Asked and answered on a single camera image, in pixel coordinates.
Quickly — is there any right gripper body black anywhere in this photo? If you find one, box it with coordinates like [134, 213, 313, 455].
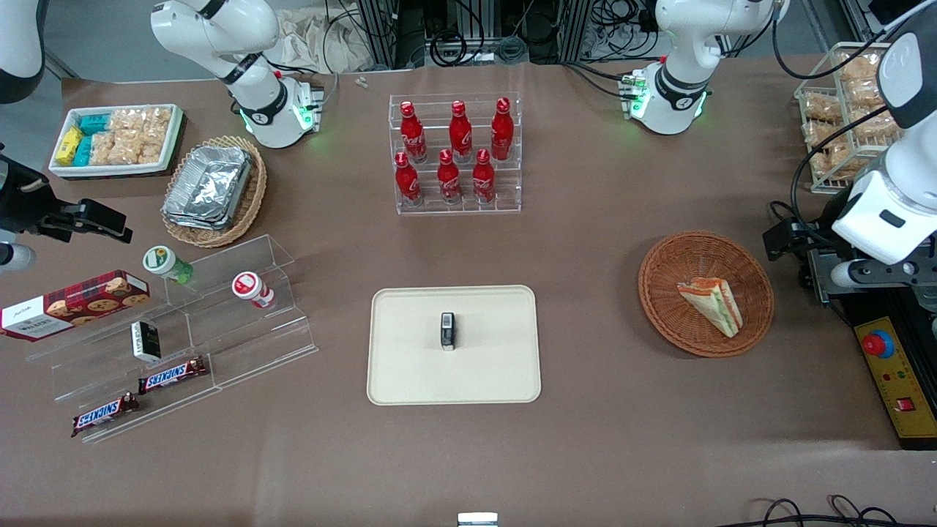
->
[0, 155, 55, 235]

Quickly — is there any triangular sandwich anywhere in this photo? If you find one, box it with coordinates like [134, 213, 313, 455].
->
[676, 277, 744, 338]

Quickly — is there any aluminium foil tray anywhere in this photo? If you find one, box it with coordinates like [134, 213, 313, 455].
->
[163, 209, 242, 232]
[164, 145, 253, 223]

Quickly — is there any brown round wicker basket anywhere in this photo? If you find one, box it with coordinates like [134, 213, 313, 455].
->
[638, 231, 775, 358]

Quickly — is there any light oval wicker basket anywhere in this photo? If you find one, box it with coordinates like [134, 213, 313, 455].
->
[161, 135, 268, 248]

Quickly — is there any beige plastic tray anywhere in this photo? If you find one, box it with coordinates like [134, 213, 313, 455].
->
[367, 285, 542, 405]

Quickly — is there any yellow snack pack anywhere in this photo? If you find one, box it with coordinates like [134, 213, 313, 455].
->
[56, 127, 84, 166]

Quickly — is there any red tartan cookie box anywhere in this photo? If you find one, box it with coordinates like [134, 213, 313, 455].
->
[0, 270, 151, 343]

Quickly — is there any white rectangular snack bin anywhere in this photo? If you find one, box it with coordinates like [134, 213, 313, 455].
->
[49, 104, 184, 179]

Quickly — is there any small black white box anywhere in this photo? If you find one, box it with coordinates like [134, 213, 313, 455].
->
[131, 321, 162, 364]

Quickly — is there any yellow black emergency stop box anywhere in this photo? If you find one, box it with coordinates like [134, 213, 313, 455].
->
[854, 316, 937, 449]

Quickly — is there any Snickers chocolate bar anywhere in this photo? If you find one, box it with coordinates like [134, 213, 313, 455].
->
[71, 393, 140, 438]
[138, 356, 208, 395]

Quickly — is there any clear acrylic step shelf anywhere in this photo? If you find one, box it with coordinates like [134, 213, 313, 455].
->
[26, 234, 320, 444]

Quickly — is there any crumpled beige cloth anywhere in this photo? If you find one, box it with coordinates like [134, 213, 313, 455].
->
[275, 6, 376, 75]

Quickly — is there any clear acrylic bottle rack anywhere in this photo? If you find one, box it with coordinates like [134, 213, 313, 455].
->
[388, 93, 523, 215]

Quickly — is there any red cola bottle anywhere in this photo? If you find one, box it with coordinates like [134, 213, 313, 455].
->
[449, 100, 474, 164]
[472, 149, 496, 204]
[395, 152, 423, 207]
[400, 101, 428, 164]
[437, 149, 463, 205]
[490, 97, 515, 162]

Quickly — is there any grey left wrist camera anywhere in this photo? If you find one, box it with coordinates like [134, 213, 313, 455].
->
[831, 260, 922, 291]

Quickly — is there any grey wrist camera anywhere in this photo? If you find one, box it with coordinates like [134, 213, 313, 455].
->
[0, 244, 36, 273]
[831, 260, 922, 291]

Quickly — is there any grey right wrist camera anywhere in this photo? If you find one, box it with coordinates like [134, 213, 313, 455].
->
[0, 244, 36, 273]

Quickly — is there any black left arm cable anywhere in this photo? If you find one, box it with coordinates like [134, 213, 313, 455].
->
[789, 106, 891, 246]

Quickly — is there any white wire basket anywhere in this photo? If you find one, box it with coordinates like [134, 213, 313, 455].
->
[794, 42, 910, 195]

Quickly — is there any black floor cable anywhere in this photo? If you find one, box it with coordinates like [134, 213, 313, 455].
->
[734, 496, 903, 527]

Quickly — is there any black base cable bundle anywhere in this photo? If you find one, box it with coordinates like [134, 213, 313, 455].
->
[562, 61, 639, 100]

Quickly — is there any coiled black cable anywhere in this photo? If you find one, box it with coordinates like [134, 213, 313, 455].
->
[429, 28, 471, 68]

